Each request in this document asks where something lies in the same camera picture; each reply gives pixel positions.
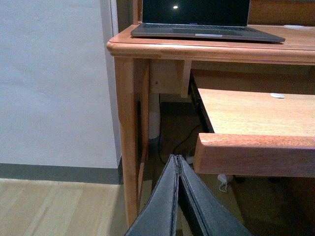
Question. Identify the white round sticker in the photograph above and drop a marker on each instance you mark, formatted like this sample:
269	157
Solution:
277	95

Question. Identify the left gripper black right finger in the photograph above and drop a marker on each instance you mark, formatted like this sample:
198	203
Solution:
205	215

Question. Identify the white power adapter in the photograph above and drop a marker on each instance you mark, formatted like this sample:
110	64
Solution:
225	180

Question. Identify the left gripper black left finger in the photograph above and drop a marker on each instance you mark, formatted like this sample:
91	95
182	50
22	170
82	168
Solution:
159	216

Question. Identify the grey laptop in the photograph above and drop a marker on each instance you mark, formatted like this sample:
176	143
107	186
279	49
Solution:
210	19

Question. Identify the white pipe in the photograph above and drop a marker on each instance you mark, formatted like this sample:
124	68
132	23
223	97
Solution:
154	115

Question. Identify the wooden keyboard tray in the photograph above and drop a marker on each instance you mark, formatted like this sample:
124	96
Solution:
251	133

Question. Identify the wooden desk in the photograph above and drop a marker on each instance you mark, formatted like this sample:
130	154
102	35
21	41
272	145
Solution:
145	66

